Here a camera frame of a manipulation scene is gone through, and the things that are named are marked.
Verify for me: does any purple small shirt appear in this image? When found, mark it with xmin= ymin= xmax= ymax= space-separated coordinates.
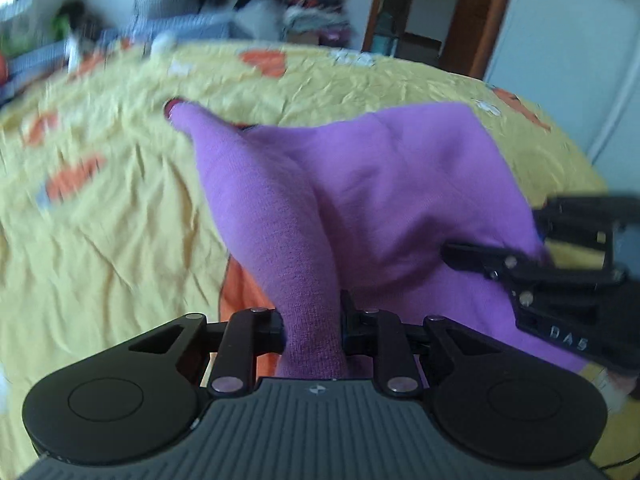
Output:
xmin=164 ymin=100 xmax=588 ymax=381

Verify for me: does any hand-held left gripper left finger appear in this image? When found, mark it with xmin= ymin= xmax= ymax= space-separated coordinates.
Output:
xmin=127 ymin=307 xmax=287 ymax=396

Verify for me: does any brown wooden door frame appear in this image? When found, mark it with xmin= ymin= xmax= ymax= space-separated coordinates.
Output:
xmin=360 ymin=0 xmax=518 ymax=81

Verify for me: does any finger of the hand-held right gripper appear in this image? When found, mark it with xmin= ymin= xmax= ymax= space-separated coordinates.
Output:
xmin=531 ymin=192 xmax=640 ymax=268
xmin=442 ymin=242 xmax=628 ymax=291

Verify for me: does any green stool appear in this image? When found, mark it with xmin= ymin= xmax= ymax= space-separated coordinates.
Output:
xmin=52 ymin=2 xmax=77 ymax=36

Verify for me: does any white wardrobe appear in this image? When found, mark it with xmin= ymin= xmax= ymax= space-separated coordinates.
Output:
xmin=482 ymin=0 xmax=640 ymax=181

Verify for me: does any pile of folded clothes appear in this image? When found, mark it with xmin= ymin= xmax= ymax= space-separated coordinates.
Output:
xmin=200 ymin=0 xmax=351 ymax=46

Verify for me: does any yellow orange-print blanket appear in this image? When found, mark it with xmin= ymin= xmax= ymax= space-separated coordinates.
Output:
xmin=0 ymin=40 xmax=631 ymax=480

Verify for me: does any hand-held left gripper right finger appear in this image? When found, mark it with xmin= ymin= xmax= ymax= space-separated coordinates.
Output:
xmin=339 ymin=290 xmax=506 ymax=396

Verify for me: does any white plush ball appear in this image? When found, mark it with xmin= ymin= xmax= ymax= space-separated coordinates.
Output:
xmin=150 ymin=32 xmax=178 ymax=56

